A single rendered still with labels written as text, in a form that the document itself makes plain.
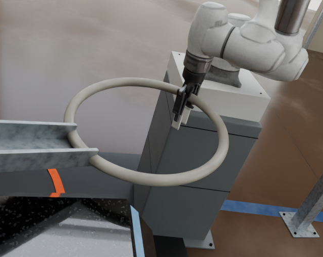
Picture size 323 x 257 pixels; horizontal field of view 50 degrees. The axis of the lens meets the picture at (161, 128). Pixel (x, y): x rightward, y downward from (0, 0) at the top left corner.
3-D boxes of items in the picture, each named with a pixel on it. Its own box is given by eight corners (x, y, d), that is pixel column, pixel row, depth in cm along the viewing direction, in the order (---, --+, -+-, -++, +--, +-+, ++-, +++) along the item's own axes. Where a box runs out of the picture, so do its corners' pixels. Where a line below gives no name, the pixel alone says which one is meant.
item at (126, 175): (127, 219, 77) (129, 211, 75) (34, 102, 103) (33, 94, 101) (259, 151, 105) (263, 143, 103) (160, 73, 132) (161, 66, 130)
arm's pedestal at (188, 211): (125, 175, 221) (156, 62, 177) (198, 185, 231) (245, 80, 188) (125, 241, 180) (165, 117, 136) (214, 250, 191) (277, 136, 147)
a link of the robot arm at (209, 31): (179, 50, 108) (217, 66, 104) (191, 0, 99) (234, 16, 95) (192, 42, 116) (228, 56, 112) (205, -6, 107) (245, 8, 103)
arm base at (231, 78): (191, 61, 164) (194, 50, 161) (237, 73, 164) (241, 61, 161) (191, 76, 148) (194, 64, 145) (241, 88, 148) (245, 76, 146)
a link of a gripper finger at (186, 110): (183, 105, 125) (184, 104, 126) (178, 121, 129) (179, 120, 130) (189, 109, 124) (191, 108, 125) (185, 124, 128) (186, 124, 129)
